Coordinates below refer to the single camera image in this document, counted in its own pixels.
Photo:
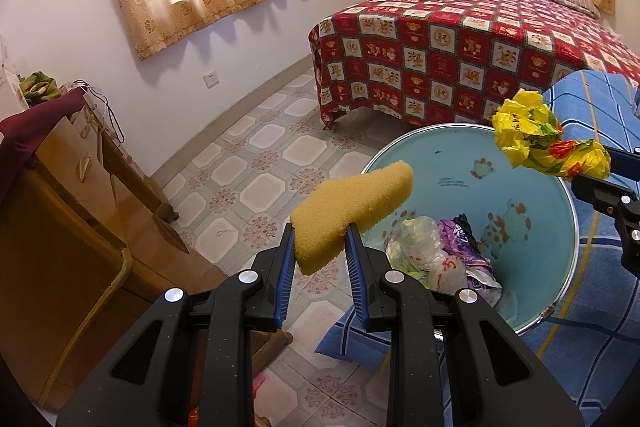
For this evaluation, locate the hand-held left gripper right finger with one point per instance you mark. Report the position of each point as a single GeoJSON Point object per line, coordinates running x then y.
{"type": "Point", "coordinates": [354, 277]}

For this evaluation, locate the purple wrapper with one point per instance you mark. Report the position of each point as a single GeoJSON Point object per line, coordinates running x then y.
{"type": "Point", "coordinates": [462, 237]}

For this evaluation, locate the wooden cabinet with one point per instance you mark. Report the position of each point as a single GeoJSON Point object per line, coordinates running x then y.
{"type": "Point", "coordinates": [60, 247]}

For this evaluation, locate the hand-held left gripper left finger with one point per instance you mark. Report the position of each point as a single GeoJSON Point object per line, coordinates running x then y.
{"type": "Point", "coordinates": [287, 277]}

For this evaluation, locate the light blue cartoon print bin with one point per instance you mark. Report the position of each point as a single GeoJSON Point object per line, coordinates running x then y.
{"type": "Point", "coordinates": [530, 247]}

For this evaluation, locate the clear plastic bag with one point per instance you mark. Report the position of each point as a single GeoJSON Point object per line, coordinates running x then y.
{"type": "Point", "coordinates": [417, 244]}

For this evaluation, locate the red bear print bedspread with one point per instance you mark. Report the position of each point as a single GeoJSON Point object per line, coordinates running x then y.
{"type": "Point", "coordinates": [450, 52]}

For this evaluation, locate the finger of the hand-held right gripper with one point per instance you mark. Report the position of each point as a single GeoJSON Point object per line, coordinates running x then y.
{"type": "Point", "coordinates": [625, 164]}
{"type": "Point", "coordinates": [600, 192]}

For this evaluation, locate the yellow plastic bag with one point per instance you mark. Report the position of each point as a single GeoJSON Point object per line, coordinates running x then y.
{"type": "Point", "coordinates": [525, 127]}

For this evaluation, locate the white wall socket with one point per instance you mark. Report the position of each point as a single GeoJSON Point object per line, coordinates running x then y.
{"type": "Point", "coordinates": [211, 79]}

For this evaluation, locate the maroon cloth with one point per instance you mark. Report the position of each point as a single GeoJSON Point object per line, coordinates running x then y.
{"type": "Point", "coordinates": [25, 137]}

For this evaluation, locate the wooden table leg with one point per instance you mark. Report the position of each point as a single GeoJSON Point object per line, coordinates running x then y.
{"type": "Point", "coordinates": [270, 349]}

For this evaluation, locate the green cloth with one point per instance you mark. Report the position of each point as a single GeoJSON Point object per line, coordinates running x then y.
{"type": "Point", "coordinates": [39, 88]}

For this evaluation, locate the yellow sponge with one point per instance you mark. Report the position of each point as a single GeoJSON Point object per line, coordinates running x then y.
{"type": "Point", "coordinates": [350, 202]}

